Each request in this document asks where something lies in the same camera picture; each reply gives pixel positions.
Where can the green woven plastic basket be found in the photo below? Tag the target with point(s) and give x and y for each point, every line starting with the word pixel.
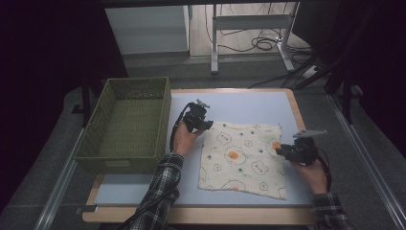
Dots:
pixel 134 87

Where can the person's right hand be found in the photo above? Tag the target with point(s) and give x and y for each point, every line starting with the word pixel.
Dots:
pixel 314 177

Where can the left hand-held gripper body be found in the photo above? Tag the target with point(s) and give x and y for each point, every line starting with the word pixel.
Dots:
pixel 194 115

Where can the cream egg print cloth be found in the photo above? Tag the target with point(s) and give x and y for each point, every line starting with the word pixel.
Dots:
pixel 242 166

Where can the white metal desk frame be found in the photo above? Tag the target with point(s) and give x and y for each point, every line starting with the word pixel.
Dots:
pixel 214 38

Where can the black metal stand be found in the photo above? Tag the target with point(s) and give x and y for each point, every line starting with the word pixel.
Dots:
pixel 347 96
pixel 85 102

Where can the light blue foam mat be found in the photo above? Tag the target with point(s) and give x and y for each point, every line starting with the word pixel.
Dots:
pixel 242 107

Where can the white power strip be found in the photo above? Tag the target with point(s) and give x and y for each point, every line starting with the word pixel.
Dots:
pixel 310 72

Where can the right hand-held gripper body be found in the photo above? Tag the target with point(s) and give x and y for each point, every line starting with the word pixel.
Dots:
pixel 304 150

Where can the person's left hand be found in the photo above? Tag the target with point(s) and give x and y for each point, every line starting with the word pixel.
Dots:
pixel 185 140

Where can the white cabinet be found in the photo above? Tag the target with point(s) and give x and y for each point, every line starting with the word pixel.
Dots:
pixel 146 28

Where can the metal floor rail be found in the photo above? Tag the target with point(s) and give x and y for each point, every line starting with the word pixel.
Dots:
pixel 59 185
pixel 367 159

